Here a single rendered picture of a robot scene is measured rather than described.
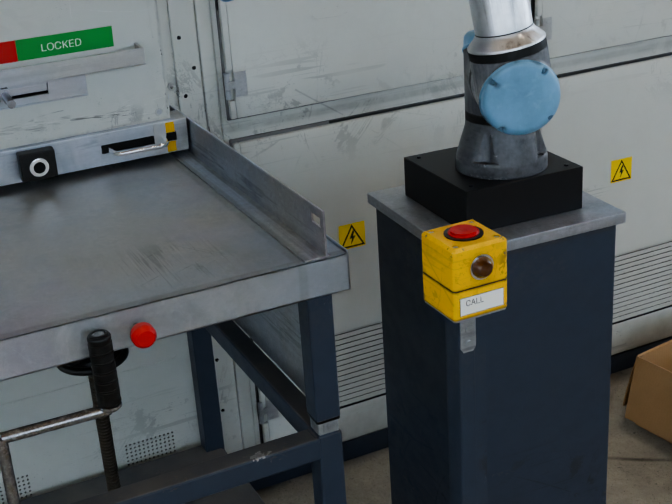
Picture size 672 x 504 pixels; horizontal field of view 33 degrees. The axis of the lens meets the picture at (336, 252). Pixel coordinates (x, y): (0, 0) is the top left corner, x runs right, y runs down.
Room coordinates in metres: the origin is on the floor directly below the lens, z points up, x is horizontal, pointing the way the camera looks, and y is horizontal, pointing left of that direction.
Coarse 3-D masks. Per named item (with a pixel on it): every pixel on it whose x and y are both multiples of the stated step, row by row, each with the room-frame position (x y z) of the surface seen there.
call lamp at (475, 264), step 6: (474, 258) 1.26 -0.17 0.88; (480, 258) 1.26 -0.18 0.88; (486, 258) 1.26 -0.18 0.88; (474, 264) 1.26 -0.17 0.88; (480, 264) 1.26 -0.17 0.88; (486, 264) 1.26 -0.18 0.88; (492, 264) 1.26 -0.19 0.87; (474, 270) 1.26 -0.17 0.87; (480, 270) 1.25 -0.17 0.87; (486, 270) 1.26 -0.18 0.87; (492, 270) 1.26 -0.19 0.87; (474, 276) 1.26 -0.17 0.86; (480, 276) 1.26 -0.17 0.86; (486, 276) 1.26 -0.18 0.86
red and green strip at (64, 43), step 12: (48, 36) 1.85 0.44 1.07; (60, 36) 1.85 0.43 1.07; (72, 36) 1.86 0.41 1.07; (84, 36) 1.87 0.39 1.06; (96, 36) 1.88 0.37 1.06; (108, 36) 1.89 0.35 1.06; (0, 48) 1.81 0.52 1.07; (12, 48) 1.82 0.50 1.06; (24, 48) 1.83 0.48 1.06; (36, 48) 1.84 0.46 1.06; (48, 48) 1.85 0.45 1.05; (60, 48) 1.85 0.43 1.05; (72, 48) 1.86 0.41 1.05; (84, 48) 1.87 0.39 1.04; (96, 48) 1.88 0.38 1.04; (0, 60) 1.81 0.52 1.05; (12, 60) 1.82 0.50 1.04
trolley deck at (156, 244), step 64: (0, 192) 1.81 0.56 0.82; (64, 192) 1.79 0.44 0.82; (128, 192) 1.76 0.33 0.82; (192, 192) 1.74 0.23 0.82; (0, 256) 1.52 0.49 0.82; (64, 256) 1.51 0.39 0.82; (128, 256) 1.49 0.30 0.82; (192, 256) 1.47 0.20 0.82; (256, 256) 1.46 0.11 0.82; (0, 320) 1.31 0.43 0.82; (64, 320) 1.29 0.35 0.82; (128, 320) 1.32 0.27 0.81; (192, 320) 1.35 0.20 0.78
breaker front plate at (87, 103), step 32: (0, 0) 1.82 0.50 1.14; (32, 0) 1.84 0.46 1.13; (64, 0) 1.86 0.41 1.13; (96, 0) 1.88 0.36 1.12; (128, 0) 1.90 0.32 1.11; (0, 32) 1.82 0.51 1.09; (32, 32) 1.84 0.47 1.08; (64, 32) 1.86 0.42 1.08; (128, 32) 1.90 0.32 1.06; (0, 64) 1.81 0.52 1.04; (32, 64) 1.84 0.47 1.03; (160, 64) 1.93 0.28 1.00; (32, 96) 1.83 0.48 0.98; (64, 96) 1.86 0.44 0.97; (96, 96) 1.88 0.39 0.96; (128, 96) 1.90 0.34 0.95; (160, 96) 1.93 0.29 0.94; (0, 128) 1.81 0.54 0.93; (32, 128) 1.83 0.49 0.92; (64, 128) 1.86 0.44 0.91; (96, 128) 1.88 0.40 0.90
